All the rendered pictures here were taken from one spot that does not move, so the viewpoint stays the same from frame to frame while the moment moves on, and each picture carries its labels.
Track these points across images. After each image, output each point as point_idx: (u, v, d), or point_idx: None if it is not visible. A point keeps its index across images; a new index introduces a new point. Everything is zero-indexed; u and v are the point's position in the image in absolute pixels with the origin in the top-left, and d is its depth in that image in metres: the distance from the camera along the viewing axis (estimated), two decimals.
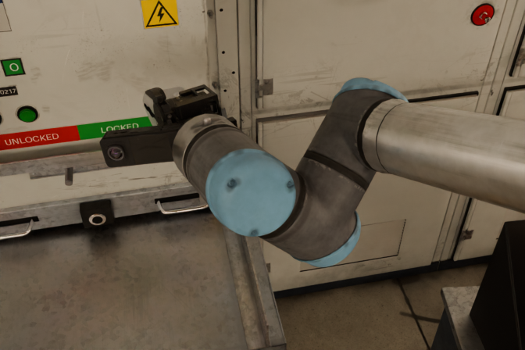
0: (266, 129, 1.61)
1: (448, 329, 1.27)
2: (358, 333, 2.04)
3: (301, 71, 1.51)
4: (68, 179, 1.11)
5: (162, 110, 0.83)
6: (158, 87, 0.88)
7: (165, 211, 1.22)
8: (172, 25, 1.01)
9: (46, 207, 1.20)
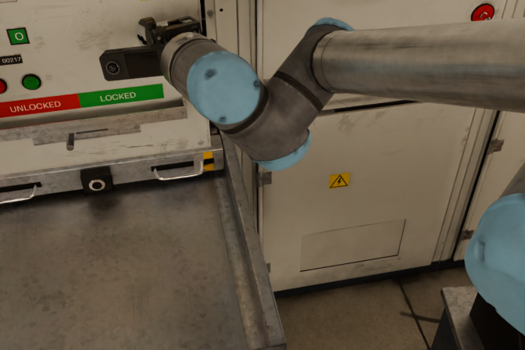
0: None
1: (448, 329, 1.27)
2: (358, 333, 2.04)
3: None
4: (69, 144, 1.18)
5: (152, 33, 0.98)
6: (149, 16, 1.02)
7: (161, 177, 1.29)
8: None
9: (48, 173, 1.27)
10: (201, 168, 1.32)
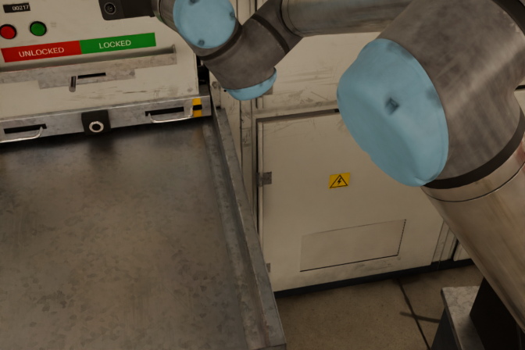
0: (266, 129, 1.61)
1: (448, 329, 1.27)
2: (358, 333, 2.04)
3: (301, 71, 1.51)
4: (72, 86, 1.33)
5: None
6: None
7: (154, 120, 1.44)
8: None
9: (52, 115, 1.41)
10: (190, 112, 1.46)
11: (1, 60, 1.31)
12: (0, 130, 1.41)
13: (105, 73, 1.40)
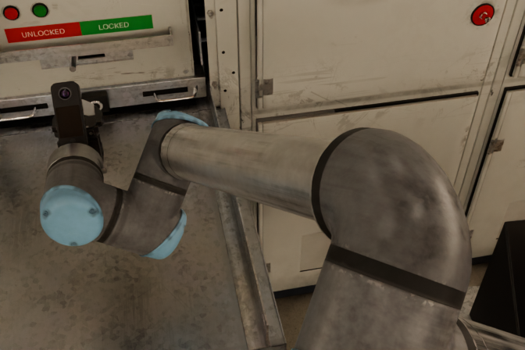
0: (266, 129, 1.61)
1: None
2: None
3: (301, 71, 1.51)
4: (72, 66, 1.39)
5: (94, 126, 1.10)
6: (103, 119, 1.15)
7: (159, 99, 1.50)
8: None
9: None
10: (194, 92, 1.52)
11: (5, 41, 1.37)
12: None
13: (104, 55, 1.46)
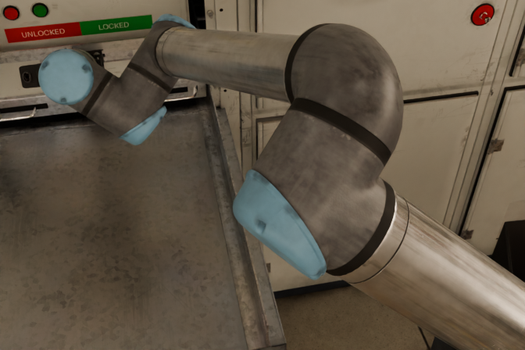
0: (266, 129, 1.61)
1: None
2: (358, 333, 2.04)
3: None
4: None
5: None
6: (71, 47, 1.31)
7: None
8: None
9: None
10: (194, 92, 1.52)
11: (5, 41, 1.37)
12: None
13: (104, 55, 1.46)
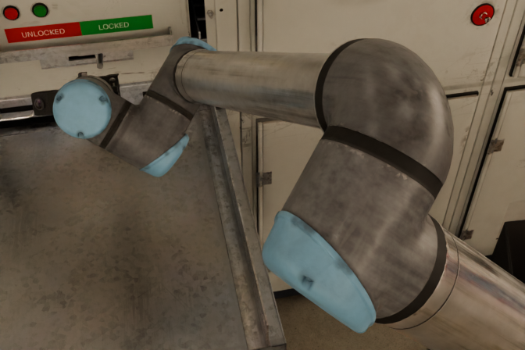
0: (266, 129, 1.61)
1: None
2: (358, 333, 2.04)
3: None
4: (99, 62, 1.40)
5: None
6: (85, 71, 1.24)
7: None
8: None
9: None
10: None
11: (5, 41, 1.37)
12: None
13: None
